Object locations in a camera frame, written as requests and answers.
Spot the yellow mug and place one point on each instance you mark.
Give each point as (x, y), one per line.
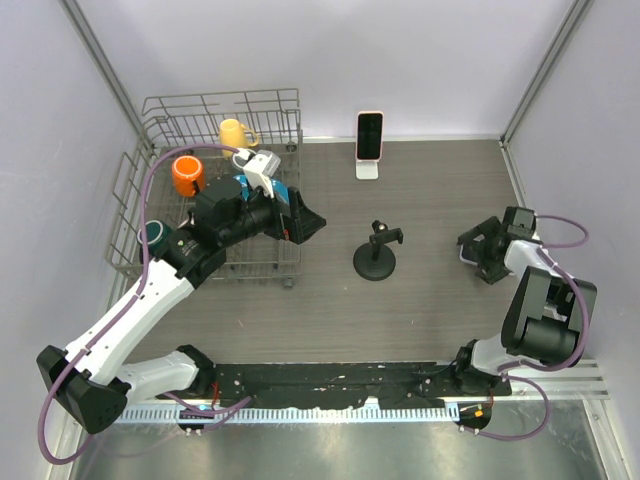
(235, 134)

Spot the black round-base phone holder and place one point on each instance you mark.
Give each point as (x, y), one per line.
(374, 260)

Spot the purple-cased phone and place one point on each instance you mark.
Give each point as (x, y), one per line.
(471, 254)

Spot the pink-cased phone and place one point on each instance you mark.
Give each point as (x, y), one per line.
(369, 138)

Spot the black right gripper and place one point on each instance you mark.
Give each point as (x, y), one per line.
(492, 228)

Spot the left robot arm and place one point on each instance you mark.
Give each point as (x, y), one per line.
(90, 379)

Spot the white phone stand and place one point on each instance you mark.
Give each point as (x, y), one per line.
(367, 170)

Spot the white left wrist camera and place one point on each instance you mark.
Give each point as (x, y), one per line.
(260, 169)

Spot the grey wire dish rack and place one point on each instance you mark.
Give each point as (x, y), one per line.
(273, 118)

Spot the orange mug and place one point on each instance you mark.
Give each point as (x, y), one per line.
(188, 175)

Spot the dark teal mug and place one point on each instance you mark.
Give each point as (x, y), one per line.
(156, 232)

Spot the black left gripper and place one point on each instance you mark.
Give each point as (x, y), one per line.
(295, 222)

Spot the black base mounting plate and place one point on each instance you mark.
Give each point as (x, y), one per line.
(338, 386)

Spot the blue plate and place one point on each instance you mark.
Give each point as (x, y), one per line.
(280, 190)

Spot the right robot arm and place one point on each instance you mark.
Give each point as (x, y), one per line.
(546, 326)

